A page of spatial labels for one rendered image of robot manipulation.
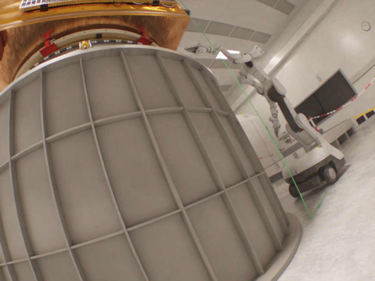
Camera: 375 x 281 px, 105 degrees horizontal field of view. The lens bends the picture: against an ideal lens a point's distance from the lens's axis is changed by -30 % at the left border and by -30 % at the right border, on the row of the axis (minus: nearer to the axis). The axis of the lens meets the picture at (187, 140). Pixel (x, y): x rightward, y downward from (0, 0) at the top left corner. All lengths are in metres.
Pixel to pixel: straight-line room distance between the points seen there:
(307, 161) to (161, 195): 1.43
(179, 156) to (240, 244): 0.41
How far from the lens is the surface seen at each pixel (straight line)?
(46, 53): 1.60
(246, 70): 2.46
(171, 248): 0.67
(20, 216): 0.83
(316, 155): 1.88
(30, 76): 1.04
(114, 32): 1.58
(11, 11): 1.85
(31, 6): 1.74
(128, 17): 1.64
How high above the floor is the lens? 0.39
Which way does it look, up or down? 18 degrees up
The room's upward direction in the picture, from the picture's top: 25 degrees counter-clockwise
